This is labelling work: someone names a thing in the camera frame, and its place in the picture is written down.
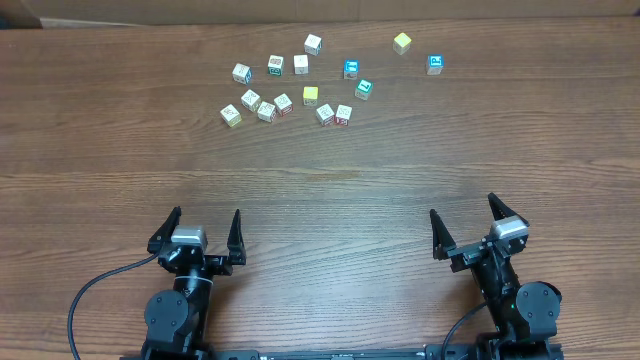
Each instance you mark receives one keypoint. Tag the yellow top block far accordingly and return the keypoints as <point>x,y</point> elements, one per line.
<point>402,43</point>

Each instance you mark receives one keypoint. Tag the white block elephant picture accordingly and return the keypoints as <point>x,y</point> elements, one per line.
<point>266,112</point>

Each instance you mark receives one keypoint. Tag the plain white number block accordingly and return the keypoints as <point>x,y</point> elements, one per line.
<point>301,64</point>

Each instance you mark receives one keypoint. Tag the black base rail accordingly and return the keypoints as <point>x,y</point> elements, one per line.
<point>330,354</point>

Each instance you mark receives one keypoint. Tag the blue T block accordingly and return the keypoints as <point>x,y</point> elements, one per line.
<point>351,69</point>

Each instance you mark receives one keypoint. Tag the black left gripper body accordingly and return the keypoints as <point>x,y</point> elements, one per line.
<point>198,260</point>

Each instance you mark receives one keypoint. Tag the white block red trim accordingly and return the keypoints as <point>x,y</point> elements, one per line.
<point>325,115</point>

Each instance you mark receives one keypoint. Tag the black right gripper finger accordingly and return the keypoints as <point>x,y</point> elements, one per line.
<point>499,209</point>
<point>443,242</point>

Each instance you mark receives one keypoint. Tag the white block red side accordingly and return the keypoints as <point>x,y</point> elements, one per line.
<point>283,104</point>

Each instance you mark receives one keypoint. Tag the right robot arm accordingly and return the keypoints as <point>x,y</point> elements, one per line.
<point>524,315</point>

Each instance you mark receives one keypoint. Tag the white block red letter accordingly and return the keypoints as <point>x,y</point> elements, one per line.
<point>343,115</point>

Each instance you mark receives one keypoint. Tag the white block green side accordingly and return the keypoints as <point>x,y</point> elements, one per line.
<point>275,65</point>

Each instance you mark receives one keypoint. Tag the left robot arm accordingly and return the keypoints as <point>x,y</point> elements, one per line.
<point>176,319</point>

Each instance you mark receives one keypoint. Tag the yellow K block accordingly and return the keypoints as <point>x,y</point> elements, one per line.
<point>310,95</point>

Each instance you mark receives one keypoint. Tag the white block top centre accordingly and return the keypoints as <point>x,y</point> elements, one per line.
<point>313,44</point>

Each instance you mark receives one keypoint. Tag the white X block yellow side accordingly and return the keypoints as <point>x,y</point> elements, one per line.
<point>251,100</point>

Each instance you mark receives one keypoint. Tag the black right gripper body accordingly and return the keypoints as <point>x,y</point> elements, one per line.
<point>482,251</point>

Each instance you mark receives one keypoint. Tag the green L block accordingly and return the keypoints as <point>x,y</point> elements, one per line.
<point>363,89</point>

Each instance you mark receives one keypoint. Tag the blue P block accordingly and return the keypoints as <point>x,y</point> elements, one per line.
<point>435,64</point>

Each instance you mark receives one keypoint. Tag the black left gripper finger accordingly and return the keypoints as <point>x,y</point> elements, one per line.
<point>235,243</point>
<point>164,232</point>

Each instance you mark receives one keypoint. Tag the white block blue side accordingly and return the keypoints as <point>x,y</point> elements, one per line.
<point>242,74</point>

